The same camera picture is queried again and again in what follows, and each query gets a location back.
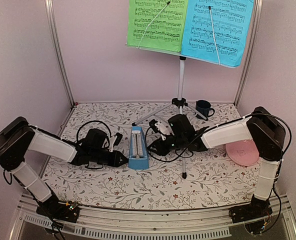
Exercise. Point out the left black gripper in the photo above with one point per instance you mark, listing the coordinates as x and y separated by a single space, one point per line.
115 161

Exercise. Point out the right aluminium frame post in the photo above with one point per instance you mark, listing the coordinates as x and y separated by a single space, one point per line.
248 53

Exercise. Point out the left aluminium frame post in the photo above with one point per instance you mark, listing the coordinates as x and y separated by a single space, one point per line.
49 7

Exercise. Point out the front aluminium rail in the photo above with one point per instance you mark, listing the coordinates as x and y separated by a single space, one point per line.
95 223

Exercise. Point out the blue metronome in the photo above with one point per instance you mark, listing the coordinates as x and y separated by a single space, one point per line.
138 155

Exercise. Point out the white perforated music stand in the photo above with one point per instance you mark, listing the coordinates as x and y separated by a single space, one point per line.
178 101

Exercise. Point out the dark blue mug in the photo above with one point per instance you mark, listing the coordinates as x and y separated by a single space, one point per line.
204 108

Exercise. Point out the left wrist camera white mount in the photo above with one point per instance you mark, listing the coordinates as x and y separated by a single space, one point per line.
114 141

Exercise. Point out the aluminium frame post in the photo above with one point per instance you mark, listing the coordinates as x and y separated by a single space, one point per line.
248 53
49 7

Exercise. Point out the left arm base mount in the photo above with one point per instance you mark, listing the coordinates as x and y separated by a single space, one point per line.
55 209

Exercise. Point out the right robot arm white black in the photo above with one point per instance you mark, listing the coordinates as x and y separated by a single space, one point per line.
267 131

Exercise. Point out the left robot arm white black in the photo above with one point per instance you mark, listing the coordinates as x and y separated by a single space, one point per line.
20 139

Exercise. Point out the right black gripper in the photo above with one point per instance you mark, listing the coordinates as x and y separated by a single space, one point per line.
161 150

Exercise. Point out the green sheet music page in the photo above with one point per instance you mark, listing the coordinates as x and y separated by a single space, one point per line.
156 24

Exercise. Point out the blue sheet music page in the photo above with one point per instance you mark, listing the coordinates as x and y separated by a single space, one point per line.
216 31

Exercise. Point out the pink plastic plate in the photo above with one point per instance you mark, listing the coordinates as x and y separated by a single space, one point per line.
243 153

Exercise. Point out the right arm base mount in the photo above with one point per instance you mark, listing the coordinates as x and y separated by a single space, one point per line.
257 208

